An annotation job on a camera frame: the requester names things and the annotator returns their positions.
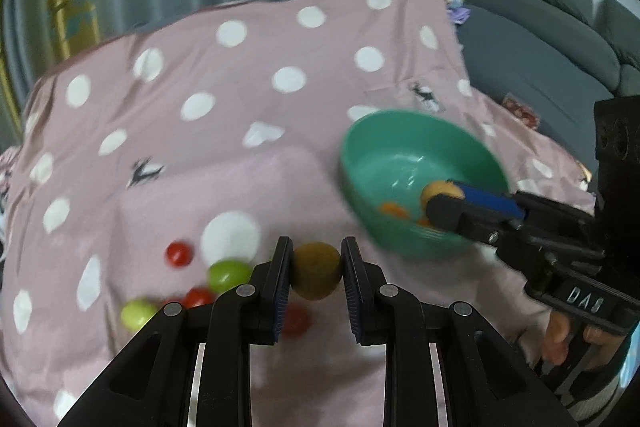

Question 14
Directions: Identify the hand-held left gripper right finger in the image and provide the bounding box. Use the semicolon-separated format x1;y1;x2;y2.
340;236;583;427

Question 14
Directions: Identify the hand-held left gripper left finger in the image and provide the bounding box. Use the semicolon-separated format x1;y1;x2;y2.
56;236;296;427

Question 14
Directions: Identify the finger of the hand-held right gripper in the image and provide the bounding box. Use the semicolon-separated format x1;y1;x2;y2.
426;194;607;259
452;181;597;229

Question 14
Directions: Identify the brown round fruit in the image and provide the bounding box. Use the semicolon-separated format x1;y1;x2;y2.
291;243;344;301
421;179;463;210

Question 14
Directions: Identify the red cherry tomato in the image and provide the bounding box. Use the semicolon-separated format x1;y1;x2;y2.
165;241;194;268
182;287;215;309
280;304;312;338

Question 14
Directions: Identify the green plastic bowl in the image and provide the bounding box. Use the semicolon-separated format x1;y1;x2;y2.
340;109;511;259

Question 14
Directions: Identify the small green fruit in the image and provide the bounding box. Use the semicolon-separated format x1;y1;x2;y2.
120;298;157;331
207;260;252;294

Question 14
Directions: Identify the person's right hand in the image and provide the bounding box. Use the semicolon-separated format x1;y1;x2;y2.
542;310;627;365

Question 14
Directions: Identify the red packet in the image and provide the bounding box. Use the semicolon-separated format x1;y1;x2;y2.
501;93;544;130

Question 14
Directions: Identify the pink polka-dot blanket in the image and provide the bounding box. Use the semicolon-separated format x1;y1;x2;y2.
0;0;601;427

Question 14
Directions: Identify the grey sofa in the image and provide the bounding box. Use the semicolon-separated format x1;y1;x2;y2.
452;0;640;178

